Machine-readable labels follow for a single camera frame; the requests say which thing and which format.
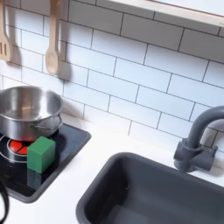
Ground wooden slotted spatula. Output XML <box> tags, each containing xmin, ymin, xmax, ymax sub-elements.
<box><xmin>0</xmin><ymin>0</ymin><xmax>13</xmax><ymax>63</ymax></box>

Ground steel pot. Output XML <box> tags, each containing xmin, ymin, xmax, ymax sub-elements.
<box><xmin>0</xmin><ymin>85</ymin><xmax>65</xmax><ymax>143</ymax></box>

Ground black stove top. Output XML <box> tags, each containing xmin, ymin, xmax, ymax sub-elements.
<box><xmin>0</xmin><ymin>122</ymin><xmax>92</xmax><ymax>204</ymax></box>

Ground grey sink basin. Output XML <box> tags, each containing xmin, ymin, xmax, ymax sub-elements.
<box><xmin>75</xmin><ymin>151</ymin><xmax>224</xmax><ymax>224</ymax></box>

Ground thin black cable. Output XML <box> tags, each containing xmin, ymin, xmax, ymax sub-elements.
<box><xmin>0</xmin><ymin>178</ymin><xmax>11</xmax><ymax>224</ymax></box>

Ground green wooden block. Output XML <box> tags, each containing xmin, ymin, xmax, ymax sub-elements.
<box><xmin>26</xmin><ymin>136</ymin><xmax>57</xmax><ymax>174</ymax></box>

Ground grey tap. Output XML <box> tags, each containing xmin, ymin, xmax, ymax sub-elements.
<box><xmin>172</xmin><ymin>105</ymin><xmax>224</xmax><ymax>173</ymax></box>

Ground wooden shelf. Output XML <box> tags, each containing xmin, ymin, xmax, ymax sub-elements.
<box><xmin>108</xmin><ymin>0</ymin><xmax>224</xmax><ymax>28</ymax></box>

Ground wooden spoon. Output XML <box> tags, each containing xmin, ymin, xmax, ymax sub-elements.
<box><xmin>45</xmin><ymin>0</ymin><xmax>61</xmax><ymax>76</ymax></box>

